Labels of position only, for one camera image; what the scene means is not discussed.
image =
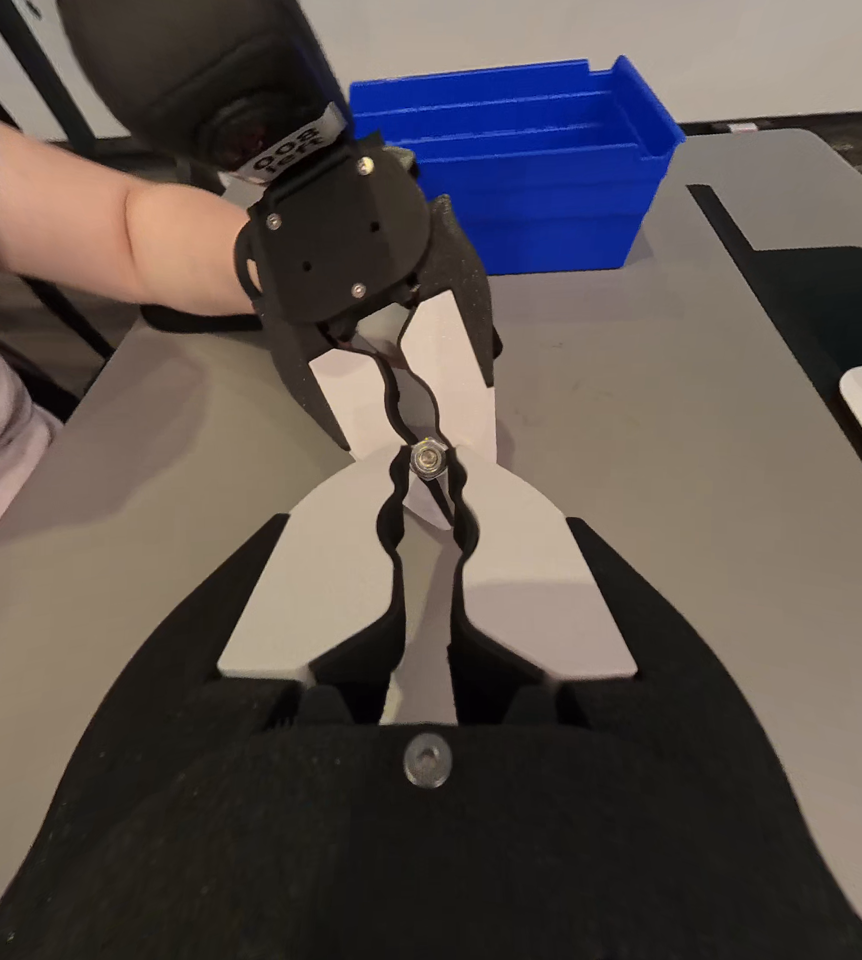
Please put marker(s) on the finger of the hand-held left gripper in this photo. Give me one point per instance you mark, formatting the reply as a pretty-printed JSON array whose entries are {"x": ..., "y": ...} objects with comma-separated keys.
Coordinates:
[
  {"x": 356, "y": 405},
  {"x": 453, "y": 375}
]

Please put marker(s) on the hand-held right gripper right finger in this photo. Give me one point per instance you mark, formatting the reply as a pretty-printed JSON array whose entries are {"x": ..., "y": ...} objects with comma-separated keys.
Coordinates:
[{"x": 551, "y": 600}]

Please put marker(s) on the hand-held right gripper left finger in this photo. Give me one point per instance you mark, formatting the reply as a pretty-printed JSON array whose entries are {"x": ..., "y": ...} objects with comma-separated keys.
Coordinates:
[{"x": 311, "y": 592}]

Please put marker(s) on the small silver hex nut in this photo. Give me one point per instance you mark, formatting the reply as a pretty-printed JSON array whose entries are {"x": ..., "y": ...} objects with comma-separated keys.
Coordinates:
[{"x": 417, "y": 469}]

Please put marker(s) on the blue plastic bin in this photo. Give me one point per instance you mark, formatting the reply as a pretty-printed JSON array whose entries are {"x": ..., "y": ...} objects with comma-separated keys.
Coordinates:
[{"x": 536, "y": 172}]

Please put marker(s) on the person's left forearm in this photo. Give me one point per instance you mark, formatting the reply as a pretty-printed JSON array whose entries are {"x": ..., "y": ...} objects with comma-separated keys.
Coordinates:
[{"x": 138, "y": 232}]

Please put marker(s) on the person's left hand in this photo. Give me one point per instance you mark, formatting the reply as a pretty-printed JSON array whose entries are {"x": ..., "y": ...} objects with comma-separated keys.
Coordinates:
[{"x": 253, "y": 276}]

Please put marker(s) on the black wrist band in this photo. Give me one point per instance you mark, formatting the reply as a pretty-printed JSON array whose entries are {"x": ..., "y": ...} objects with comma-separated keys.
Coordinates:
[{"x": 239, "y": 255}]

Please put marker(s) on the black wrist rest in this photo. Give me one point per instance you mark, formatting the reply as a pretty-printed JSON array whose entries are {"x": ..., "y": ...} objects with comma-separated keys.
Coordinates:
[{"x": 198, "y": 321}]

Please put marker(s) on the black metal screen stand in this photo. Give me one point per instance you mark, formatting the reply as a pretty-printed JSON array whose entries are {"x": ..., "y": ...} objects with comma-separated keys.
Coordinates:
[{"x": 33, "y": 75}]

